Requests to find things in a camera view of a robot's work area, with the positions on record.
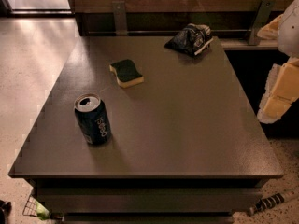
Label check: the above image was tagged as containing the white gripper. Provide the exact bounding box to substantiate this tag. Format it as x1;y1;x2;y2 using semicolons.
257;0;299;124

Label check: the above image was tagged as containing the blue chip bag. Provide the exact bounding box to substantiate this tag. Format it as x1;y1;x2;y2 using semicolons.
164;23;213;57

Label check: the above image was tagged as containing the dark blue pepsi can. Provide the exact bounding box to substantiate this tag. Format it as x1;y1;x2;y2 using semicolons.
74;94;111;146

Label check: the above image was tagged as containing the dark grey drawer cabinet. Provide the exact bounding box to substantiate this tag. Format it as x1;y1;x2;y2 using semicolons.
9;36;283;224

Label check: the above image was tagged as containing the black and white striped stick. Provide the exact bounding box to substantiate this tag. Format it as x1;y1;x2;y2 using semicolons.
248;187;299;216

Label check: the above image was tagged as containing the green and yellow sponge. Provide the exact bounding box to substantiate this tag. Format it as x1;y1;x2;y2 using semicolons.
109;59;144;88

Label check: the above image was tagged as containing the dark object at floor corner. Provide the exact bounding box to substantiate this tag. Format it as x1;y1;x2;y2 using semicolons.
0;200;11;224

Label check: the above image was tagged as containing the right metal shelf bracket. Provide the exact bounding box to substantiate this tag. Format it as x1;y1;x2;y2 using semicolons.
248;0;276;46

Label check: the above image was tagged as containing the metal shelf bracket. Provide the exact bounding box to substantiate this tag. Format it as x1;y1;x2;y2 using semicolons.
112;0;128;36
248;0;276;46

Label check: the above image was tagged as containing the left metal shelf bracket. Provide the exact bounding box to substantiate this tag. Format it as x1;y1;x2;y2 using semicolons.
112;0;128;36

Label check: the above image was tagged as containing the wire basket with green item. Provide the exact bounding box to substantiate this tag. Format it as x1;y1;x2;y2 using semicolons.
22;191;50;220

